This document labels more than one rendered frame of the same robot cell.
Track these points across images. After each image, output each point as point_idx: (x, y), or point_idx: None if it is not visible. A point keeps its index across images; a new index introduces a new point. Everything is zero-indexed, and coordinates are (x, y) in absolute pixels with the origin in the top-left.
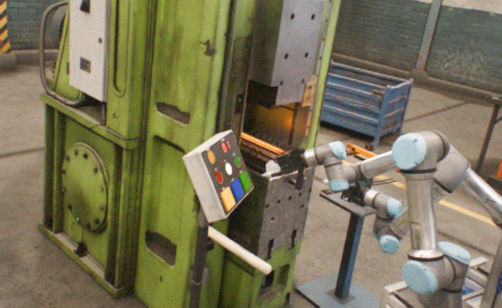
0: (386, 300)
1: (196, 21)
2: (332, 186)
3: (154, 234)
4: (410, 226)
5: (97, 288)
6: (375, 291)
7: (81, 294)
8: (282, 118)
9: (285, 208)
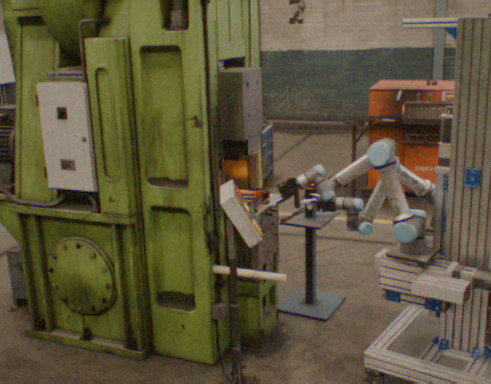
0: (378, 264)
1: (175, 104)
2: (325, 196)
3: (163, 293)
4: (391, 202)
5: (120, 359)
6: (332, 292)
7: (111, 366)
8: (238, 169)
9: (267, 237)
